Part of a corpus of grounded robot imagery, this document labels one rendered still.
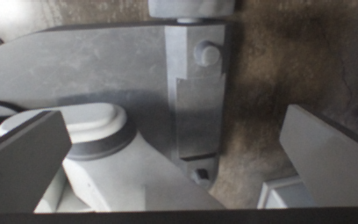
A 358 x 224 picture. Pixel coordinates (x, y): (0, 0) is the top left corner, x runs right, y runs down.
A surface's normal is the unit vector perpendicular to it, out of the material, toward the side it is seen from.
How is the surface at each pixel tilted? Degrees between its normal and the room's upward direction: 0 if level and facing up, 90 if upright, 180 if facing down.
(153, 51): 0
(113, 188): 90
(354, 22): 0
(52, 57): 0
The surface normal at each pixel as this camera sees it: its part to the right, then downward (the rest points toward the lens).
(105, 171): -0.03, -0.87
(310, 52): 0.20, 0.47
